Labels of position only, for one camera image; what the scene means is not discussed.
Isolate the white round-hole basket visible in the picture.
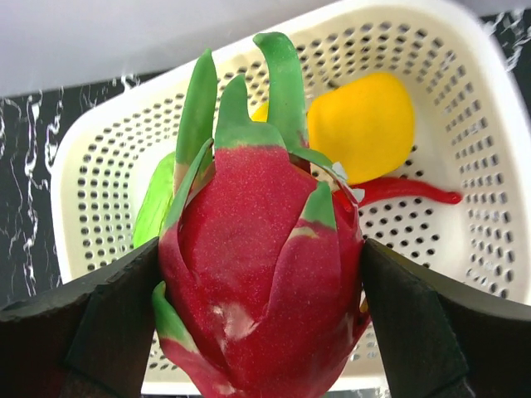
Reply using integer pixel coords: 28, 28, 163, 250
50, 0, 531, 395

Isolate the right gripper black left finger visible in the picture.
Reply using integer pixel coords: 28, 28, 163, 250
1, 239, 160, 397

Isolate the yellow fake banana bunch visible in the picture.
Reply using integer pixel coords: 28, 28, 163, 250
251, 101, 269, 123

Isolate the fake orange fruit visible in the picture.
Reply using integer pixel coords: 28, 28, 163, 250
307, 72, 416, 185

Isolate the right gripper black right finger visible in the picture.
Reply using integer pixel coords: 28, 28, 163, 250
361, 239, 530, 397

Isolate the red fake chili pepper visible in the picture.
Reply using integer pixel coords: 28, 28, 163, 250
349, 177, 462, 207

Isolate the green fake vegetable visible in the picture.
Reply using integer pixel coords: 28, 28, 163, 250
132, 153, 175, 248

